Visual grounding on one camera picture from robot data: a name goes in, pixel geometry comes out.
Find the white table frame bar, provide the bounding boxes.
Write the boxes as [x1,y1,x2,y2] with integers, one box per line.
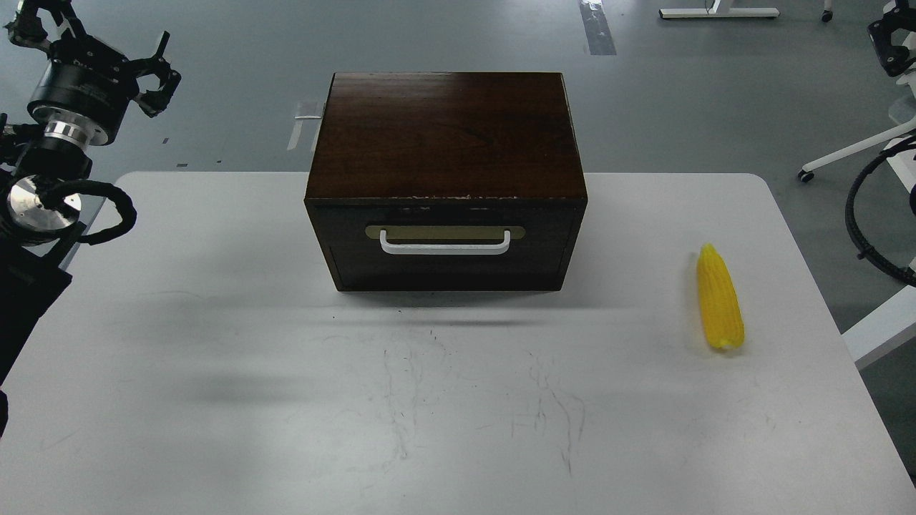
[843,286,915,371]

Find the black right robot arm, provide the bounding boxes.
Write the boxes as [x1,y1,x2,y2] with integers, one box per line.
[867,1,915,77]

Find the yellow corn cob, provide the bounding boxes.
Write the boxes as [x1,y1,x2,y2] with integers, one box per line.
[696,243,745,350]

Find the dark wooden drawer with handle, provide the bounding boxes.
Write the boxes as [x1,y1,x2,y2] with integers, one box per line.
[312,206,585,291]

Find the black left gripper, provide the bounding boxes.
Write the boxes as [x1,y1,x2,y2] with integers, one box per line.
[4,1,181,147]

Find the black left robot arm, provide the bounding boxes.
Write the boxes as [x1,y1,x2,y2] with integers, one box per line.
[1,1,181,378]

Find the black corrugated cable right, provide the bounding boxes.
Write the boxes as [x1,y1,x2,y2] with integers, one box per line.
[845,139,916,287]

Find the white rolling stand base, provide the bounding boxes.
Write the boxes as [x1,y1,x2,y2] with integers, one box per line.
[797,71,915,183]

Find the dark wooden drawer cabinet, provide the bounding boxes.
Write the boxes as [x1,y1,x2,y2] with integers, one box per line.
[304,72,588,264]

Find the white desk leg frame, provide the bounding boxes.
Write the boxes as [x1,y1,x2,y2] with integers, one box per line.
[658,1,781,20]

